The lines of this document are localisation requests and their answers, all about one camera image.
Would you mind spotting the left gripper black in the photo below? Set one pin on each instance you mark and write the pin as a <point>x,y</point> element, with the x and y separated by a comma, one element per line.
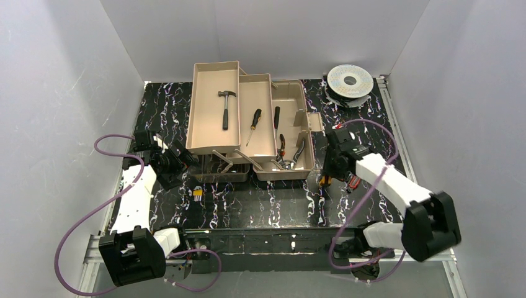
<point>180,154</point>

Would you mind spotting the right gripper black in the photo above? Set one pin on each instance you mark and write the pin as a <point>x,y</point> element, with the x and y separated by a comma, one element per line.
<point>334,173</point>

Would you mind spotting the orange utility knife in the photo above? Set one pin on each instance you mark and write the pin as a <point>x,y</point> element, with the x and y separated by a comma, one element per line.
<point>325,181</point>

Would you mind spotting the red utility knife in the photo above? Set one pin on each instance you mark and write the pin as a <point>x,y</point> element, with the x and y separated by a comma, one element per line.
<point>353,184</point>

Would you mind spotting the black handled silver pliers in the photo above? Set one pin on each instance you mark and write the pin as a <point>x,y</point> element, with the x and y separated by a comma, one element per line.
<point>290,164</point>

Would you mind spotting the beige plastic tool box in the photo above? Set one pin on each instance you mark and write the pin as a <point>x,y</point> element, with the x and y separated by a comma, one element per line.
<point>241,122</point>

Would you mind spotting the black handled claw hammer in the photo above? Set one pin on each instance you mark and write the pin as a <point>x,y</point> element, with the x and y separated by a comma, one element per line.
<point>226,94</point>

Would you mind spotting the yellow black screwdriver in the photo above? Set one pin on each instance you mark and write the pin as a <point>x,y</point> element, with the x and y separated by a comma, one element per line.
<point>254,123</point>

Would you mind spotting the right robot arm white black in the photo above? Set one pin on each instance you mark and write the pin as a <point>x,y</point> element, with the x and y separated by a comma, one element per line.
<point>430,225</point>

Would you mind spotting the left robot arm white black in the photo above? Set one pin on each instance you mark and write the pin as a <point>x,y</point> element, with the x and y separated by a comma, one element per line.
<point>132,252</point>

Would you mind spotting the yellow hex key set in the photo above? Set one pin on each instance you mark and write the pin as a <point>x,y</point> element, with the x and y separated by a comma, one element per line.
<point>197,193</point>

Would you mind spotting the white tape roll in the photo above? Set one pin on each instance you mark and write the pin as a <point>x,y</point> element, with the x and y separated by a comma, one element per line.
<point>349,86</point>

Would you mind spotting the black mounting plate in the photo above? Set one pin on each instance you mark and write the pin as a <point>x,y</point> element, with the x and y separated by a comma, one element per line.
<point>256,249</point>

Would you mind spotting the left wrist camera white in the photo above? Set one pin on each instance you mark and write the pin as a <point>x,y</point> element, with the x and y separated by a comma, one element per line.
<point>159,141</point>

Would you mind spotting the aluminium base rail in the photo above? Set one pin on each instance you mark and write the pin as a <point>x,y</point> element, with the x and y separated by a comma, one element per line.
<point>347,253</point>

